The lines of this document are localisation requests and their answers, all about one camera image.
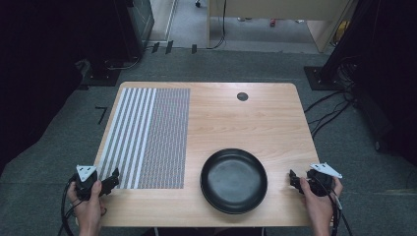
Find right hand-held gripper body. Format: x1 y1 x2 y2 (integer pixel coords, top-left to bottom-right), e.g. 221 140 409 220
305 162 344 198

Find person's left hand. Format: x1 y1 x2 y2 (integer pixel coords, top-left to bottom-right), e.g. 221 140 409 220
67 179 108 228

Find black metal stand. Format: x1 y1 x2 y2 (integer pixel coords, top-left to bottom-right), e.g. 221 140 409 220
76 0 155 91
303 0 417 166

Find black hanging cable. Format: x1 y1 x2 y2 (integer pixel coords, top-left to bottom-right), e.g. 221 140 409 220
206 0 228 51

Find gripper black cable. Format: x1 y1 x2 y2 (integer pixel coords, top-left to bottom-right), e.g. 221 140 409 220
311 169 354 236
58 176 108 236

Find black floor cables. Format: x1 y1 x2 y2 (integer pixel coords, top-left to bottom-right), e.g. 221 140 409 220
303 55 362 141

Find light wooden cabinet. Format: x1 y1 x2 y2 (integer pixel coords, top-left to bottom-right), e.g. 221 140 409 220
206 0 358 54

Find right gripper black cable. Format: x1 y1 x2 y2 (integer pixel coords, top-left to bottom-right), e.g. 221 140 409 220
311 169 354 236

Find grey striped placemat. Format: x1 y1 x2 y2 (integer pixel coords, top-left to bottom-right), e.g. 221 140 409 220
93 87 192 191

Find person's right hand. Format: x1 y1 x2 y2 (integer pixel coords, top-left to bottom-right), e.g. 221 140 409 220
298 176 344 230

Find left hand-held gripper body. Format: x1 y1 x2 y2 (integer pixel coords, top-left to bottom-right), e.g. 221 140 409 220
70 164 106 202

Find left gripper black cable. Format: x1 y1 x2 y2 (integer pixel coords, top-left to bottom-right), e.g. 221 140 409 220
58 176 108 236

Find black round plate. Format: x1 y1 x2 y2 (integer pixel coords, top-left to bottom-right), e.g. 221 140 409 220
200 147 268 215

